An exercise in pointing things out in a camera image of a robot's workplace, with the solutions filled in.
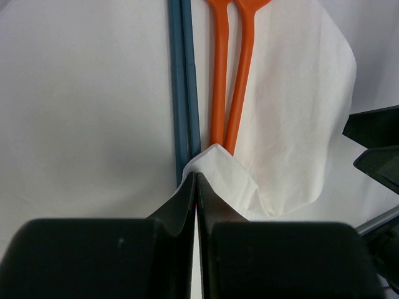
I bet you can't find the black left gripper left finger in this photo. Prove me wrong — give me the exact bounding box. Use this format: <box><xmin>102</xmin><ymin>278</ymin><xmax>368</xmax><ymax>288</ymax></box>
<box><xmin>1</xmin><ymin>173</ymin><xmax>196</xmax><ymax>298</ymax></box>

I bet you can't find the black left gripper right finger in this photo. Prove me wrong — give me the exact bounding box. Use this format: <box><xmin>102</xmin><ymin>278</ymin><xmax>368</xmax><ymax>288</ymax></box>
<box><xmin>196</xmin><ymin>173</ymin><xmax>384</xmax><ymax>298</ymax></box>

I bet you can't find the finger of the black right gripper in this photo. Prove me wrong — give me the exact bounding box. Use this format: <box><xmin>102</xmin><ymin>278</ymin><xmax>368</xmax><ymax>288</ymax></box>
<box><xmin>353</xmin><ymin>146</ymin><xmax>398</xmax><ymax>192</ymax></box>
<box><xmin>342</xmin><ymin>105</ymin><xmax>399</xmax><ymax>149</ymax></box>

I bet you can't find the white paper napkin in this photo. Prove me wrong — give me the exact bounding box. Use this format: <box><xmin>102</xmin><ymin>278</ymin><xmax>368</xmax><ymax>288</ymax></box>
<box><xmin>0</xmin><ymin>0</ymin><xmax>358</xmax><ymax>247</ymax></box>

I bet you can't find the orange plastic spoon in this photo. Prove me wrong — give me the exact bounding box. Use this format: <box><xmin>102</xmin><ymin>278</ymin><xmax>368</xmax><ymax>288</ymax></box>
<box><xmin>224</xmin><ymin>0</ymin><xmax>271</xmax><ymax>156</ymax></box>

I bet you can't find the orange plastic fork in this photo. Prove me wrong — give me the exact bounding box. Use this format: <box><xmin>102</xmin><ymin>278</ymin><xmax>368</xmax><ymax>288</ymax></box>
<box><xmin>208</xmin><ymin>1</ymin><xmax>231</xmax><ymax>145</ymax></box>

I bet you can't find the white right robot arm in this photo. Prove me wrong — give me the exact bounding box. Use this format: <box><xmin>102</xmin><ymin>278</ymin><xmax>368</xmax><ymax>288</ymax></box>
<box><xmin>343</xmin><ymin>105</ymin><xmax>398</xmax><ymax>293</ymax></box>

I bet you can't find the aluminium front rail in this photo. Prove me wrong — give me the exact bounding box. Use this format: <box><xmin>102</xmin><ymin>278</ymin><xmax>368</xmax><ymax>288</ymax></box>
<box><xmin>355</xmin><ymin>206</ymin><xmax>399</xmax><ymax>235</ymax></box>

